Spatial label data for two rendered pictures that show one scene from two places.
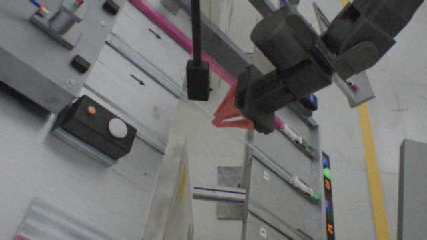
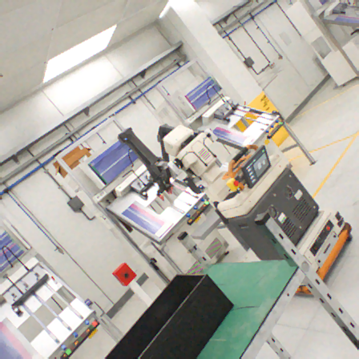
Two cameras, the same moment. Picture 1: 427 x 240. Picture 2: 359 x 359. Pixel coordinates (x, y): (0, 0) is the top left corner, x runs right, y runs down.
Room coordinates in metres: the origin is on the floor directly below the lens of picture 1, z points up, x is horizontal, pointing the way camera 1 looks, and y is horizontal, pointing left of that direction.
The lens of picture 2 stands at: (-1.50, -2.79, 1.40)
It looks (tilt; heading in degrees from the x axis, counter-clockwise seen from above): 7 degrees down; 52
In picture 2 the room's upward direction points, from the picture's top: 40 degrees counter-clockwise
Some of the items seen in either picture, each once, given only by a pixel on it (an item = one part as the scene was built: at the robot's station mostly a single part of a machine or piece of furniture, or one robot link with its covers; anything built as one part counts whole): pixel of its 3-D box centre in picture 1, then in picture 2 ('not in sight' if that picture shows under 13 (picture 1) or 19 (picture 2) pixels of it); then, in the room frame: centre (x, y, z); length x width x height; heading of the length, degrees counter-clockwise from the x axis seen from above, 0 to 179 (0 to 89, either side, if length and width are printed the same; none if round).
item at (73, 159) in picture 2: not in sight; (81, 152); (0.33, 0.62, 1.82); 0.68 x 0.30 x 0.20; 172
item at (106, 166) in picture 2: not in sight; (114, 160); (0.39, 0.31, 1.52); 0.51 x 0.13 x 0.27; 172
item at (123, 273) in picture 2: not in sight; (147, 300); (-0.42, 0.07, 0.39); 0.24 x 0.24 x 0.78; 82
